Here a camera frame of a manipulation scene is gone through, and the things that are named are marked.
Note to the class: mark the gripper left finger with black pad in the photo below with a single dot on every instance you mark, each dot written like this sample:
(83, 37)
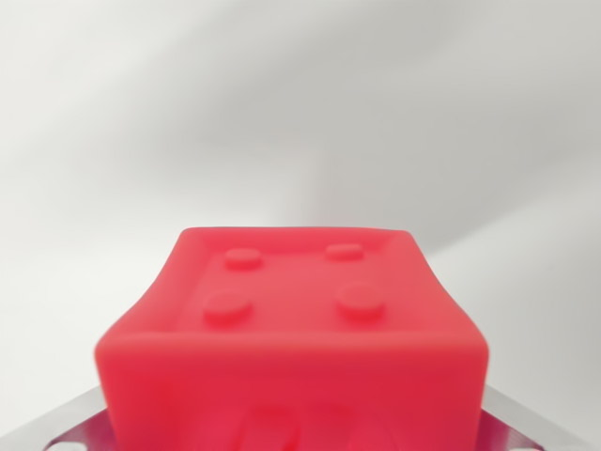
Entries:
(75, 430)

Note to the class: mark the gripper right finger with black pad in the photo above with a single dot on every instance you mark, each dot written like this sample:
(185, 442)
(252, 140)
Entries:
(512, 430)

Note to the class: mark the red cube with studs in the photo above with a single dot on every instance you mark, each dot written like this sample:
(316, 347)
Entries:
(291, 357)

